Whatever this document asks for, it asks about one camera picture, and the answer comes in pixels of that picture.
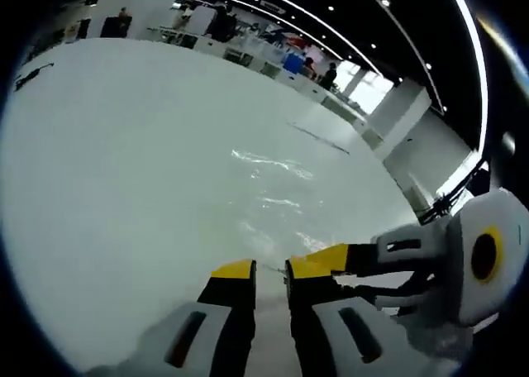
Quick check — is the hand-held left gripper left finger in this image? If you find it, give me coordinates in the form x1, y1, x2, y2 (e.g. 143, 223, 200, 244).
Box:
88, 259, 257, 377

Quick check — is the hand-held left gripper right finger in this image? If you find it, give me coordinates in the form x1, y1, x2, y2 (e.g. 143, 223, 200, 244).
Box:
284, 255, 417, 377

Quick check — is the clear food packaging bag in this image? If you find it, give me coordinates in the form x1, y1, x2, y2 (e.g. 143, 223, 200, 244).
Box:
229, 146, 317, 182
237, 184, 334, 256

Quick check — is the black tripod stand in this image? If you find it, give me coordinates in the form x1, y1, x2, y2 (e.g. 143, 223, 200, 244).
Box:
417, 160, 491, 226

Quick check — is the blue crate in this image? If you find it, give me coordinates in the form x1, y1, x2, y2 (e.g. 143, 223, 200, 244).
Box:
283, 52, 306, 75

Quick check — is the white table cable cover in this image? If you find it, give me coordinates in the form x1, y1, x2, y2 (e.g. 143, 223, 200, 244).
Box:
288, 122, 351, 155

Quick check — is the black cable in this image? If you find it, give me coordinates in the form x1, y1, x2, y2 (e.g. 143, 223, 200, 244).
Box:
13, 61, 55, 92

